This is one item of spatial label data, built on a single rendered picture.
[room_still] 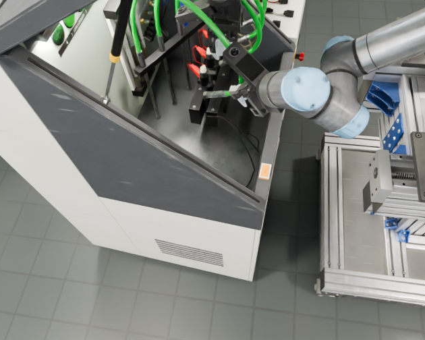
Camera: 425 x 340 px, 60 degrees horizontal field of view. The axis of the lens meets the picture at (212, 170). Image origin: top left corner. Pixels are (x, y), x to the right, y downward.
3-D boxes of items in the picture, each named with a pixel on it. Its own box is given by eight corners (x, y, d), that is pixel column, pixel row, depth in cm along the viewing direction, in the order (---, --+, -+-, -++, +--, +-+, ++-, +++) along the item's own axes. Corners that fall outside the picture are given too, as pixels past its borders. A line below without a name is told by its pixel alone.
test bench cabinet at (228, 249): (251, 285, 190) (260, 232, 122) (144, 260, 200) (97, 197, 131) (273, 168, 223) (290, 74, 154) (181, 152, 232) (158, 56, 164)
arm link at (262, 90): (259, 87, 73) (288, 60, 74) (249, 87, 77) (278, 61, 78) (280, 116, 76) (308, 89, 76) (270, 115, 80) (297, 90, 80)
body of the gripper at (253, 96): (252, 116, 91) (274, 119, 80) (231, 89, 88) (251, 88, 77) (274, 95, 92) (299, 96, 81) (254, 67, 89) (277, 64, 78)
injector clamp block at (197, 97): (218, 139, 136) (217, 112, 122) (192, 134, 137) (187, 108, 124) (238, 71, 151) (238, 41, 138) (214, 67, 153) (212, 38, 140)
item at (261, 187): (262, 220, 124) (266, 200, 110) (249, 217, 124) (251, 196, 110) (289, 81, 152) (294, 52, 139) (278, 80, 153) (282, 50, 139)
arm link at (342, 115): (373, 87, 75) (332, 61, 71) (373, 132, 70) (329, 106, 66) (343, 106, 82) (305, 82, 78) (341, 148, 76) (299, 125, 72)
